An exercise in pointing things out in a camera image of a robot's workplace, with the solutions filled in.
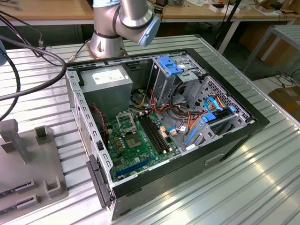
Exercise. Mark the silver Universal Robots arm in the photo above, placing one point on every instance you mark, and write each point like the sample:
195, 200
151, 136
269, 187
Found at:
131, 14

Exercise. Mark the CPU socket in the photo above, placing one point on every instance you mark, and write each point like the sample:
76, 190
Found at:
134, 141

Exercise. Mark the black RAM slot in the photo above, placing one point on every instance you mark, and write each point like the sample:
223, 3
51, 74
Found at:
150, 134
157, 134
160, 134
154, 134

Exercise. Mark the beige board power connector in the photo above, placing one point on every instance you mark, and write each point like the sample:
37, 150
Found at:
164, 132

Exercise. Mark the grey optical drive cage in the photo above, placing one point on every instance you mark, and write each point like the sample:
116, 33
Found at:
164, 86

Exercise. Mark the beige four-pin board connector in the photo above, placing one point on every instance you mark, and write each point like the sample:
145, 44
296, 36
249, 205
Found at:
108, 130

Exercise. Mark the blue plastic bay strip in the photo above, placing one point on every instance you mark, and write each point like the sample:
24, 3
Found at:
191, 137

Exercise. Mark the green Dell motherboard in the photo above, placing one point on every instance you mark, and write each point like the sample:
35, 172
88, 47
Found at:
138, 159

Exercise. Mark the blue plastic drive latch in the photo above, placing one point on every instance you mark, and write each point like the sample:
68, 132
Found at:
168, 65

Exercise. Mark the grey power supply box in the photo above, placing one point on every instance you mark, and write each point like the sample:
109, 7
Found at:
98, 103

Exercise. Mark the blue expansion slot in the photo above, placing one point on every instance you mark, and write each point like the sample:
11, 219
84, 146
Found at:
133, 167

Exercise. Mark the blue disk carrier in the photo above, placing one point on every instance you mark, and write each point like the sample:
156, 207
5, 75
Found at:
208, 117

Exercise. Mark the silver coin battery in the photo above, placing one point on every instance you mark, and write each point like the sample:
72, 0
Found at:
133, 173

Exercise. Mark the grey perforated disk bay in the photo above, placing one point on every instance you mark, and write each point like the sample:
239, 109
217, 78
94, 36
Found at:
214, 84

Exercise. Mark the black open PC case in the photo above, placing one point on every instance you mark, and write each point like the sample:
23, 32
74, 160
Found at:
187, 178

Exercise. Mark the white box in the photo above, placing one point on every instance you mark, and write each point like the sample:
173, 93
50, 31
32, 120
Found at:
215, 8

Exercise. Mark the brown cardboard box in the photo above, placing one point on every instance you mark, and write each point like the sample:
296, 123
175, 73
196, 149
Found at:
252, 35
288, 103

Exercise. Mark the black stand pole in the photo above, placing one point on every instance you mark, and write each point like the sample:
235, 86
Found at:
232, 13

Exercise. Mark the grey parts rack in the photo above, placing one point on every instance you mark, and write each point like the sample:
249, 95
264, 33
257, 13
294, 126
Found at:
23, 164

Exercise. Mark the small cardboard packaging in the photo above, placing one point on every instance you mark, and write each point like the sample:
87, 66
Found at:
262, 8

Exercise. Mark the grey metal slat table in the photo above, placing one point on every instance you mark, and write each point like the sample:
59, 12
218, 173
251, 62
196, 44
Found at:
288, 31

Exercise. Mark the wooden desk white frame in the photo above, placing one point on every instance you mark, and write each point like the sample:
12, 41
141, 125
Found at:
23, 12

